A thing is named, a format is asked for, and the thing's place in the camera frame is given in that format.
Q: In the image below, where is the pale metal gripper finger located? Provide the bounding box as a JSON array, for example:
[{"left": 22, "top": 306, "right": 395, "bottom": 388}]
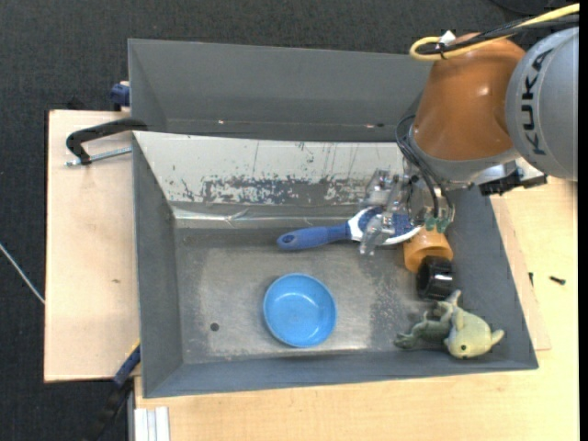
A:
[
  {"left": 365, "top": 168, "right": 401, "bottom": 208},
  {"left": 358, "top": 213, "right": 398, "bottom": 257}
]

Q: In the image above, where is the blue and white brush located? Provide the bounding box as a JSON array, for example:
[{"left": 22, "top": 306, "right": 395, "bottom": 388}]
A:
[{"left": 276, "top": 206, "right": 423, "bottom": 253}]

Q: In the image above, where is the orange bottle with black cap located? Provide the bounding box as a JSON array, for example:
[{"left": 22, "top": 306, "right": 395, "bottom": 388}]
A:
[{"left": 402, "top": 229, "right": 457, "bottom": 302}]

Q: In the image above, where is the blue bowl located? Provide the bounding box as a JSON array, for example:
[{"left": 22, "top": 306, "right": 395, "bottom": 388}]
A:
[{"left": 262, "top": 272, "right": 338, "bottom": 349}]

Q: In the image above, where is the green toy animal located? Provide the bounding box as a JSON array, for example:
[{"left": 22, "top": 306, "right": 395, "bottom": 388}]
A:
[{"left": 393, "top": 288, "right": 506, "bottom": 362}]

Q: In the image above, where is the grey metal bin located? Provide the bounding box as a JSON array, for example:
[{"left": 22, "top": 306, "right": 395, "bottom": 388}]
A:
[{"left": 127, "top": 38, "right": 539, "bottom": 400}]

